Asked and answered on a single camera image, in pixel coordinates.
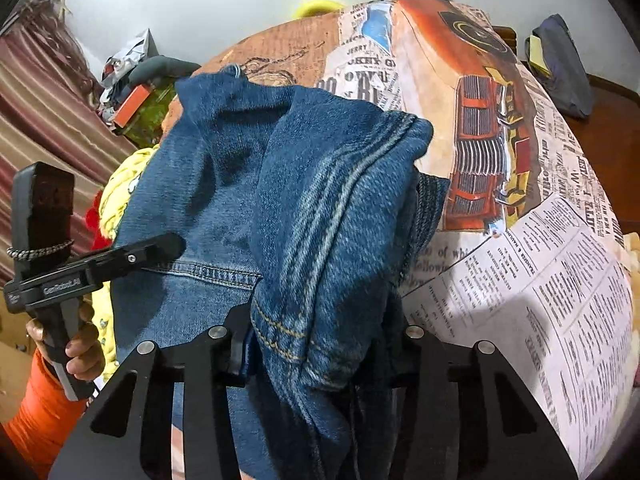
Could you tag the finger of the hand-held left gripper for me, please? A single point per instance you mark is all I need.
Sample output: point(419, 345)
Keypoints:
point(145, 255)

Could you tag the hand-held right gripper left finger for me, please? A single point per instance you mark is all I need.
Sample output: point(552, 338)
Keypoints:
point(197, 360)

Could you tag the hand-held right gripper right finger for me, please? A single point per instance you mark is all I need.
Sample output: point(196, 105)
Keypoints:
point(440, 365)

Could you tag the blue denim jacket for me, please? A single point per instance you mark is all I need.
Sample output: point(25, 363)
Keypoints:
point(310, 185)

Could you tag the person's left forearm orange sleeve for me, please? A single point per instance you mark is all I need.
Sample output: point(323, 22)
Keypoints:
point(40, 420)

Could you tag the person's left hand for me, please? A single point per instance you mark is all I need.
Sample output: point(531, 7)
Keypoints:
point(82, 355)

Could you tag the red cloth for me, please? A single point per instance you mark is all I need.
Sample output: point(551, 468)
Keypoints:
point(95, 225)

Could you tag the yellow cartoon printed cloth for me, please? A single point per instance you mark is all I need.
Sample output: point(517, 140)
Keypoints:
point(117, 195)

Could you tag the striped brown curtain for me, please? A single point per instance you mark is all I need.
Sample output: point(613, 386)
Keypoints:
point(40, 110)

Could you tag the orange box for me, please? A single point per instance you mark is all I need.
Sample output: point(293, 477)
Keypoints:
point(131, 104)

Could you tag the newspaper and car printed blanket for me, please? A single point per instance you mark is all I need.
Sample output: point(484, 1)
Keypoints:
point(500, 210)

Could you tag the grey soft toy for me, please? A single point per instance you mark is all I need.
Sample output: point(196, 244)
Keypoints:
point(162, 69)

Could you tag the silver foil bag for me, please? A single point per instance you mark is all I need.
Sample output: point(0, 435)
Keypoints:
point(127, 60)

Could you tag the yellow pillow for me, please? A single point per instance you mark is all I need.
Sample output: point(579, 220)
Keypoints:
point(315, 7)

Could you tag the dark blue bag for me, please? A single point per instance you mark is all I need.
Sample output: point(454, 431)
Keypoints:
point(560, 65)

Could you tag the yellow paper pad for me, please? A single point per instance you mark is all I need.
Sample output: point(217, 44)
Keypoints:
point(537, 55)

